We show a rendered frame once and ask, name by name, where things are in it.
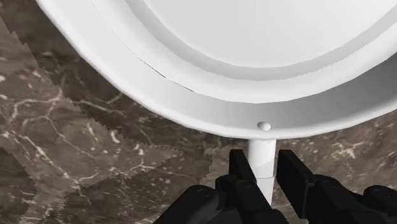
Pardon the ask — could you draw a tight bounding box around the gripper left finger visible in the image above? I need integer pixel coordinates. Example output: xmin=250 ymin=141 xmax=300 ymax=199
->
xmin=153 ymin=149 xmax=290 ymax=224

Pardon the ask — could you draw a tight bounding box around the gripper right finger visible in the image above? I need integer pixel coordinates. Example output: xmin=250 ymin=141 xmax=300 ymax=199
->
xmin=276 ymin=150 xmax=397 ymax=224

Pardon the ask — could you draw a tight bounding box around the white cylindrical stick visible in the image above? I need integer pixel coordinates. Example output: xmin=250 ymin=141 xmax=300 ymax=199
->
xmin=247 ymin=139 xmax=277 ymax=206

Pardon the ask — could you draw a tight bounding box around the white toilet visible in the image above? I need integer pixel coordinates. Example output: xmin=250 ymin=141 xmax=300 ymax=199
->
xmin=34 ymin=0 xmax=397 ymax=141

